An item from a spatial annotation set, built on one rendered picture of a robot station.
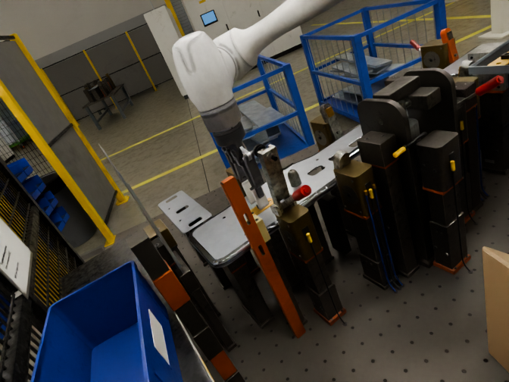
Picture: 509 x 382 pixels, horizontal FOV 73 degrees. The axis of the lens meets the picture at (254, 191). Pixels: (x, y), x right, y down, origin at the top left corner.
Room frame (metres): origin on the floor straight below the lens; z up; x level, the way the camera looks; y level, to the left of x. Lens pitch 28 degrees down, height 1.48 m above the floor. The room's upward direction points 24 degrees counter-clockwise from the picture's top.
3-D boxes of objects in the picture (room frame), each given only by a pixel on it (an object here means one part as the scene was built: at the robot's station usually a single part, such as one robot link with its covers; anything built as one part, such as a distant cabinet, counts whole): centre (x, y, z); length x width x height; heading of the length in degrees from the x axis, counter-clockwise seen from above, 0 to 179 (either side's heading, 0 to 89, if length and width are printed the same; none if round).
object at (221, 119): (0.81, 0.00, 1.28); 0.09 x 0.09 x 0.06
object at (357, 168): (0.68, -0.24, 0.88); 0.11 x 0.07 x 0.37; 21
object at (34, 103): (3.53, 1.51, 1.00); 1.04 x 0.14 x 2.00; 2
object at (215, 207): (0.97, 0.14, 0.84); 0.12 x 0.07 x 0.28; 21
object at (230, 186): (0.63, 0.04, 0.95); 0.03 x 0.01 x 0.50; 111
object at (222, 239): (0.99, -0.45, 1.00); 1.38 x 0.22 x 0.02; 111
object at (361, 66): (3.33, -1.55, 0.47); 1.20 x 0.80 x 0.95; 3
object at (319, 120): (1.13, -0.31, 0.87); 0.12 x 0.07 x 0.35; 21
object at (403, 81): (0.75, -0.41, 0.94); 0.18 x 0.13 x 0.49; 111
